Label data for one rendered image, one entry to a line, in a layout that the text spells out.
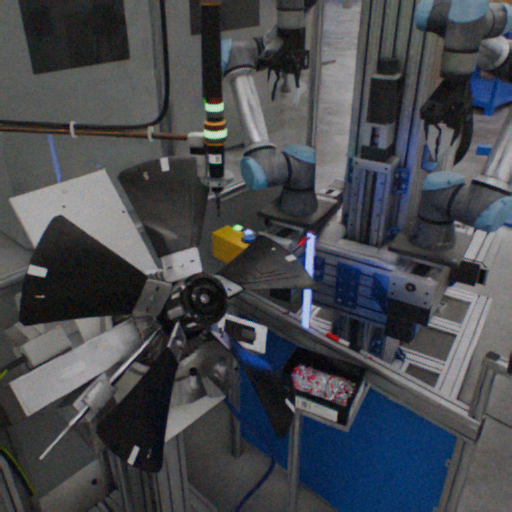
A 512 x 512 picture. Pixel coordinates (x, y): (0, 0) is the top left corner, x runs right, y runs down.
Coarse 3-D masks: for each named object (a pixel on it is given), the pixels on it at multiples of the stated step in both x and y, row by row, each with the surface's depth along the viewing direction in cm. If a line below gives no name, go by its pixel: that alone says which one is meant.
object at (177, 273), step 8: (192, 248) 121; (168, 256) 123; (176, 256) 122; (184, 256) 122; (192, 256) 121; (168, 264) 122; (176, 264) 122; (184, 264) 121; (192, 264) 121; (200, 264) 120; (168, 272) 122; (176, 272) 122; (184, 272) 121; (192, 272) 121; (200, 272) 120; (168, 280) 122; (176, 280) 121
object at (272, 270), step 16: (256, 240) 144; (272, 240) 145; (240, 256) 138; (256, 256) 138; (272, 256) 139; (224, 272) 130; (240, 272) 131; (256, 272) 132; (272, 272) 133; (288, 272) 136; (304, 272) 139; (256, 288) 126; (272, 288) 128; (288, 288) 131; (304, 288) 134
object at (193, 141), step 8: (192, 136) 107; (200, 136) 107; (192, 144) 107; (200, 144) 107; (192, 152) 108; (200, 152) 108; (200, 160) 109; (200, 168) 110; (208, 168) 112; (200, 176) 111; (208, 176) 111; (224, 176) 111; (232, 176) 111; (208, 184) 109; (216, 184) 109; (224, 184) 110
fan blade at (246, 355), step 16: (240, 352) 122; (256, 368) 123; (272, 368) 132; (256, 384) 118; (272, 384) 124; (288, 384) 132; (272, 400) 120; (288, 400) 127; (272, 416) 117; (288, 416) 122
